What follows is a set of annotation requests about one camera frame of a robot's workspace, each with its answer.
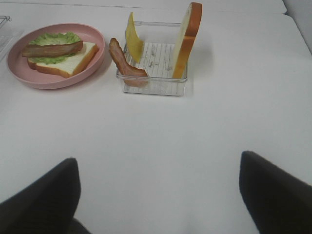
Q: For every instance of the clear plastic left tray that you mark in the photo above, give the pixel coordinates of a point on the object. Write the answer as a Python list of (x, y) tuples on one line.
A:
[(9, 35)]

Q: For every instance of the bread slice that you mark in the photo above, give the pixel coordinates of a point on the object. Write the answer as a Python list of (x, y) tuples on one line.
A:
[(185, 38), (65, 66)]

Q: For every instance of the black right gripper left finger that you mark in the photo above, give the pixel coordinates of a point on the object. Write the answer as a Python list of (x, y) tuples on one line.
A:
[(47, 206)]

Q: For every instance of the clear plastic right tray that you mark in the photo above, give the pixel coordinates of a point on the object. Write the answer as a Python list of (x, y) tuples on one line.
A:
[(159, 41)]

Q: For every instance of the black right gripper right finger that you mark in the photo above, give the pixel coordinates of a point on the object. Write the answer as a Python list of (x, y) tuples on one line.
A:
[(278, 202)]

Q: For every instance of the green lettuce leaf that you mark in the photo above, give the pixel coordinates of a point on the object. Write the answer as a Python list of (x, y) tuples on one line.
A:
[(49, 39)]

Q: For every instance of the bacon strip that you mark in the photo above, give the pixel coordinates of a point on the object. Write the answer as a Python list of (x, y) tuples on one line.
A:
[(126, 69), (51, 51)]

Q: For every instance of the pink round plate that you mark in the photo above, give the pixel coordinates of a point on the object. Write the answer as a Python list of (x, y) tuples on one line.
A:
[(19, 68)]

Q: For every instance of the clear plastic tray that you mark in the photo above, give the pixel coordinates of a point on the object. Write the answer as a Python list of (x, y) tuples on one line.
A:
[(159, 41), (9, 35)]

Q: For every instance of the yellow cheese slice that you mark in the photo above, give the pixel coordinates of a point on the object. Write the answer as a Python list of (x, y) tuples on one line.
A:
[(133, 42)]

